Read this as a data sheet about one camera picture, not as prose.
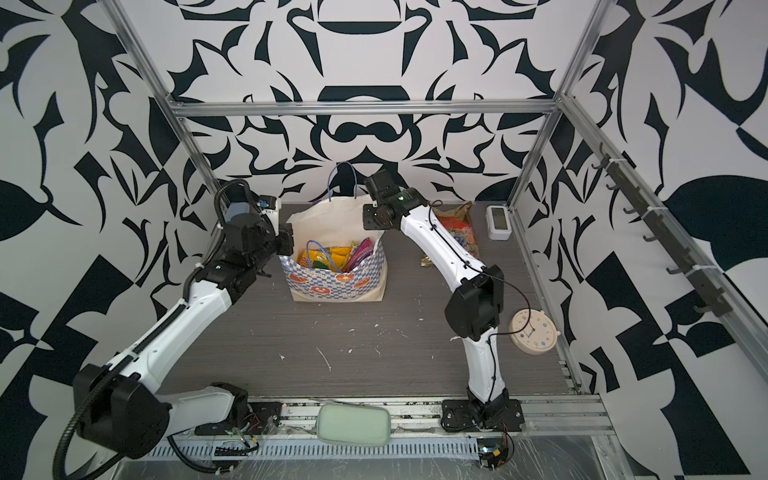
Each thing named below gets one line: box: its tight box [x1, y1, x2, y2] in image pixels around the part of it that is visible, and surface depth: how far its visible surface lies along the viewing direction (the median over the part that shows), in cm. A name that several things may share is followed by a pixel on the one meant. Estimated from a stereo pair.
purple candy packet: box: [343, 237, 374, 273], surface depth 93 cm
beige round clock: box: [509, 308, 561, 355], surface depth 87 cm
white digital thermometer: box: [486, 205, 512, 241], surface depth 111 cm
